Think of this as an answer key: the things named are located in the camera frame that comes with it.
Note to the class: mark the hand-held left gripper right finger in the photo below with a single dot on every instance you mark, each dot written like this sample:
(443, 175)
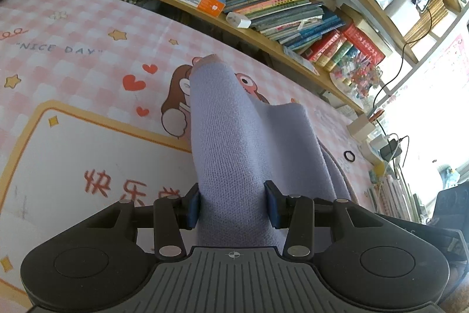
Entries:
(273, 205)

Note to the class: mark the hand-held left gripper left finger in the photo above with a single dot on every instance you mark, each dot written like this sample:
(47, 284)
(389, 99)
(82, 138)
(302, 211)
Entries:
(194, 206)

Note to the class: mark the purple and pink knit sweater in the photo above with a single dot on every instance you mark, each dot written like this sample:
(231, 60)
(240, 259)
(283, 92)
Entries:
(227, 137)

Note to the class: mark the black bulky object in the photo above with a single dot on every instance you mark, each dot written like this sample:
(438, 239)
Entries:
(452, 205)

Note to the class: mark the stack of thin books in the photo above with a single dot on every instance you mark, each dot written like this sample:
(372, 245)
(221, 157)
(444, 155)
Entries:
(394, 192)

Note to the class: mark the black power adapter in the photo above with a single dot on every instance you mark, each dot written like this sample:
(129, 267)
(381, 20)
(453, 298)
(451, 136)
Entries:
(390, 150)

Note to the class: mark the white power adapter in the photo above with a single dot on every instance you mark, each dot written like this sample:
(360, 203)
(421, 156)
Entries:
(377, 143)

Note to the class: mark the small cardboard box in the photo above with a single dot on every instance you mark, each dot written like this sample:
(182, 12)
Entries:
(361, 126)

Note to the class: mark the colourful paper flower bouquet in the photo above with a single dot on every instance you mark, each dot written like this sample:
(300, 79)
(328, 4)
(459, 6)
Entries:
(359, 76)

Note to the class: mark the white charger plug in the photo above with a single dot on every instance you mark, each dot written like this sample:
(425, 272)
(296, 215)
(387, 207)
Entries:
(238, 19)

